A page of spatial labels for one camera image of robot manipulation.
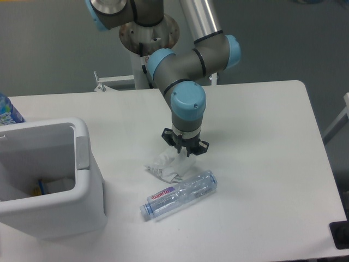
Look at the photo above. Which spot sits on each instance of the white table leg right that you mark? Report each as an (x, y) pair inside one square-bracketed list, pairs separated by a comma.
[(337, 124)]

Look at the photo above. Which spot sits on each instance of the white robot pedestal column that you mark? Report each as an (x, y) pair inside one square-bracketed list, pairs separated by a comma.
[(141, 42)]

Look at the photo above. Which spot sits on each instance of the clear crushed plastic bottle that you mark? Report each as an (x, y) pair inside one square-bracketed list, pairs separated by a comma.
[(174, 197)]

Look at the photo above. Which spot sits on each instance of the yellow blue trash in bin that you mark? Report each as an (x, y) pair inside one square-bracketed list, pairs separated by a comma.
[(39, 189)]

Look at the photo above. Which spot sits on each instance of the white paper wrapper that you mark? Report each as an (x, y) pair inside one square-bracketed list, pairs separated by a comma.
[(171, 166)]

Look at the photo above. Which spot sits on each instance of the black clamp at table corner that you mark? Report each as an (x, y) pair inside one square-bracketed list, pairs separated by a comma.
[(339, 232)]

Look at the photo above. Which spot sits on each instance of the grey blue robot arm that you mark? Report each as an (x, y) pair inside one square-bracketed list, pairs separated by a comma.
[(213, 51)]

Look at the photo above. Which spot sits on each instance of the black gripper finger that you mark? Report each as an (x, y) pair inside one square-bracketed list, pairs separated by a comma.
[(197, 148), (171, 139)]

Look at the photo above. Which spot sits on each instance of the blue labelled bottle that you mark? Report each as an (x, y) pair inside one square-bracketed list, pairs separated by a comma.
[(9, 113)]

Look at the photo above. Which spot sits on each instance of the white metal base frame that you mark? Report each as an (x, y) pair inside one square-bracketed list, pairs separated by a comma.
[(117, 80)]

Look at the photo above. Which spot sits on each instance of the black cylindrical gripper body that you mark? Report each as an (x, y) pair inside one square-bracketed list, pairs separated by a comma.
[(185, 140)]

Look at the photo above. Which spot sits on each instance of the white plastic trash can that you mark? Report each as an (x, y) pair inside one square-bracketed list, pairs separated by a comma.
[(58, 151)]

